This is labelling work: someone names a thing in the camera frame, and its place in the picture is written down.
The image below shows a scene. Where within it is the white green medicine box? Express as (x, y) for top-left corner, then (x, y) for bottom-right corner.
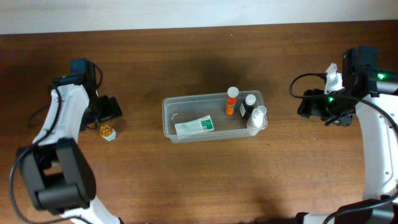
(175, 115), (215, 136)

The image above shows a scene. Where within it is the clear plastic container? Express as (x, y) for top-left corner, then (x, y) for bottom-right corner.
(162, 92), (267, 143)

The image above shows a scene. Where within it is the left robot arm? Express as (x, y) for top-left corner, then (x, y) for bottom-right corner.
(9, 58), (123, 223)

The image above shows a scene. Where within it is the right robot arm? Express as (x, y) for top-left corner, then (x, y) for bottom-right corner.
(294, 46), (397, 224)

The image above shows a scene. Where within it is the black bottle white cap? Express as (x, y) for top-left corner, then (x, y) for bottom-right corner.
(239, 94), (256, 119)

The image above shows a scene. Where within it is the gold lid small jar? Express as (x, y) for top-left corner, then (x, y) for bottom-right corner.
(99, 124), (116, 141)

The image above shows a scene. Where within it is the white spray bottle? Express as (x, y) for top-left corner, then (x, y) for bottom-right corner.
(247, 106), (267, 129)

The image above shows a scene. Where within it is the orange tube white cap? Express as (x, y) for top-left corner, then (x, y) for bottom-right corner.
(226, 86), (239, 115)

